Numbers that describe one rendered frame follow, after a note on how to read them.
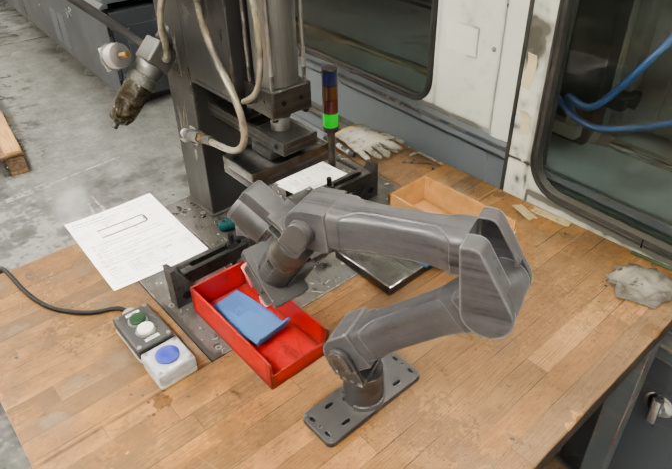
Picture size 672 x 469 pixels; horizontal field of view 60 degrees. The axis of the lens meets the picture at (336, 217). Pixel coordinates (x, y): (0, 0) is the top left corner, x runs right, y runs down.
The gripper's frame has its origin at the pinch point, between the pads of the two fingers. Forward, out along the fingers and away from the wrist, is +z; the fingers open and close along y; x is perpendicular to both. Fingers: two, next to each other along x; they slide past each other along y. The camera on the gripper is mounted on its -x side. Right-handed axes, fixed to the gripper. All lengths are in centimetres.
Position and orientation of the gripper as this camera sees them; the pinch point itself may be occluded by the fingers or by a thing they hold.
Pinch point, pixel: (260, 291)
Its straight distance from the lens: 98.8
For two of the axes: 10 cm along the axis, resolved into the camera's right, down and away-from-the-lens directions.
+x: -7.5, 3.6, -5.5
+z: -3.6, 4.7, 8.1
